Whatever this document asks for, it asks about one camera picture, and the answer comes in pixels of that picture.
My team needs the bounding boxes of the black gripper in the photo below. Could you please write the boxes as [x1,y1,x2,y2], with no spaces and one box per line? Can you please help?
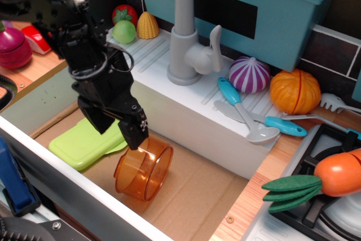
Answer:
[66,46,148,150]

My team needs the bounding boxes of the orange transparent plastic pot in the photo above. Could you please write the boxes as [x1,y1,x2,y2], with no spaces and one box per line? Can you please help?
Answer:
[114,135,173,201]

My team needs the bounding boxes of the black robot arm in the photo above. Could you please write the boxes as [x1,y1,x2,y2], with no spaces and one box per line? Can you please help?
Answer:
[1,0,148,150]

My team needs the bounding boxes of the white toy sink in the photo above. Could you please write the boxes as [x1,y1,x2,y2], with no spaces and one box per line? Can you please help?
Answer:
[0,28,281,241]

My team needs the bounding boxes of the green plastic cutting board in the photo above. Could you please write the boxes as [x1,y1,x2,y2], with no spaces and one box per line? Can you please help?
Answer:
[49,119,127,171]

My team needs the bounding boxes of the green toy apple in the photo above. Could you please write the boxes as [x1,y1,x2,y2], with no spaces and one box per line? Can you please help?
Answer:
[111,20,137,44]

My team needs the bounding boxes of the grey toy faucet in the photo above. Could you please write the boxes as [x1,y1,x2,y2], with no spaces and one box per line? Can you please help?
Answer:
[167,0,224,86]

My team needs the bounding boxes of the yellow toy corn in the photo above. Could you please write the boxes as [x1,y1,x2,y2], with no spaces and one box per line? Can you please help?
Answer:
[137,11,160,40]

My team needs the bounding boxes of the red white toy slice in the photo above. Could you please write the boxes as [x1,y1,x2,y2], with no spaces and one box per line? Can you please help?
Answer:
[21,25,51,55]

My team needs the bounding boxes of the red toy tomato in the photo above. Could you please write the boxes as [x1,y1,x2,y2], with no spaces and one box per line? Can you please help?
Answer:
[112,5,138,26]

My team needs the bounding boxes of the blue clamp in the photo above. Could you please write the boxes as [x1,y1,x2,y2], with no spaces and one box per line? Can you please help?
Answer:
[1,138,41,217]

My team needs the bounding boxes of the purple striped toy onion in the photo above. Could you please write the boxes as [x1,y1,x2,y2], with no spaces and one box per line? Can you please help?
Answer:
[228,56,271,94]

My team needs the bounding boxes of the orange toy pumpkin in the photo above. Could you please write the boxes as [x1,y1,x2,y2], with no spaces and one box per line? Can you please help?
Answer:
[270,69,321,115]

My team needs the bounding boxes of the black toy stove grate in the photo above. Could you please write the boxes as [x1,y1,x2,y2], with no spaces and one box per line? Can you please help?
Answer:
[266,125,360,240]

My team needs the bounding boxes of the grey toy pasta fork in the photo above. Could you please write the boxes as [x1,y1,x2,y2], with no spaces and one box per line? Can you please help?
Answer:
[281,93,361,134]

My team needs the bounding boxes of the orange toy carrot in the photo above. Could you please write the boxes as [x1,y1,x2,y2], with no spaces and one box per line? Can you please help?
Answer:
[262,149,360,213]

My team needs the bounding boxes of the black cable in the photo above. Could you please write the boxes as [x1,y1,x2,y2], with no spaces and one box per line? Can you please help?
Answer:
[0,75,18,111]

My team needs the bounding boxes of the grey ladle blue handle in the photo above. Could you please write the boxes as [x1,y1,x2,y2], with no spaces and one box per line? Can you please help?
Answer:
[218,77,280,145]

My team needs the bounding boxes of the grey knife blue handle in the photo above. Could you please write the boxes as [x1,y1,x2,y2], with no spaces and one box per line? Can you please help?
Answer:
[214,100,307,137]

